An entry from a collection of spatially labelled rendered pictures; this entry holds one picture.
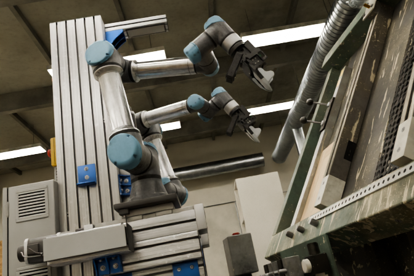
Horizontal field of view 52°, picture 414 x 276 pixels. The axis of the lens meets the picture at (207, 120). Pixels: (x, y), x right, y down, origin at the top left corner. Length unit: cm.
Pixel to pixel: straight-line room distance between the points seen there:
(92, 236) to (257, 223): 434
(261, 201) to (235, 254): 367
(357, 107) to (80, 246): 120
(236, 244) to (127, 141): 85
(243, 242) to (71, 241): 92
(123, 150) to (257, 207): 432
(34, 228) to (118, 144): 52
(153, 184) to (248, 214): 415
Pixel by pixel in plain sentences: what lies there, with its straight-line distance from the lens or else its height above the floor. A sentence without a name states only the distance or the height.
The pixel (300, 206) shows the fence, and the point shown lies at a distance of 202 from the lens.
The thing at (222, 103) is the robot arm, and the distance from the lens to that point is 220.
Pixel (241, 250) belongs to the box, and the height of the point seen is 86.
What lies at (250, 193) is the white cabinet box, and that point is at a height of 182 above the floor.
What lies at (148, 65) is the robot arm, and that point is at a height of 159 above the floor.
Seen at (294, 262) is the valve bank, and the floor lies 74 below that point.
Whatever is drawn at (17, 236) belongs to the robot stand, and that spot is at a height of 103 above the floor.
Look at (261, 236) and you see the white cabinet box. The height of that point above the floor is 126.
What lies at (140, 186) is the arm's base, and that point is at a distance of 158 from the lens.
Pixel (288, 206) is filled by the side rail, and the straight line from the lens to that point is 226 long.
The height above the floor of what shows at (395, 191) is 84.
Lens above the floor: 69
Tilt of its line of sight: 22 degrees up
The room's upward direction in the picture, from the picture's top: 11 degrees counter-clockwise
